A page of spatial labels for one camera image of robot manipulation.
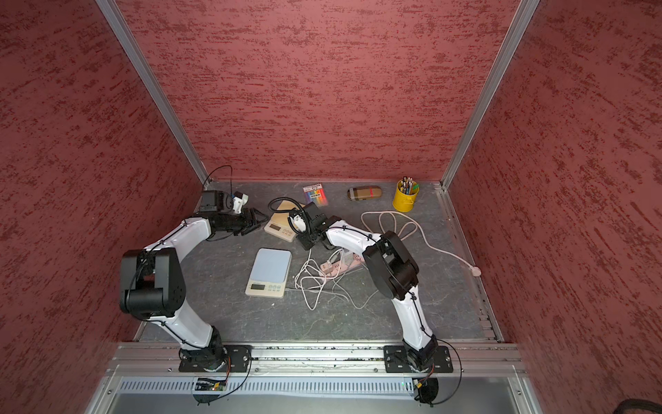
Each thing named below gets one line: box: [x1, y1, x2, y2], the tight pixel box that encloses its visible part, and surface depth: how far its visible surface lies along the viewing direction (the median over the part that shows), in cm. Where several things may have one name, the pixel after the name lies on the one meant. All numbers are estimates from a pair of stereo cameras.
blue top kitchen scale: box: [244, 247, 293, 299], surface depth 91 cm
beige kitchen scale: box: [263, 200, 302, 243], surface depth 103 cm
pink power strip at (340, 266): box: [319, 252, 365, 277], surface depth 93 cm
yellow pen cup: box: [393, 178, 420, 213], surface depth 105 cm
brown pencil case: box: [347, 186, 383, 201], surface depth 116 cm
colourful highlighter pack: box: [302, 182, 329, 207], surface depth 119 cm
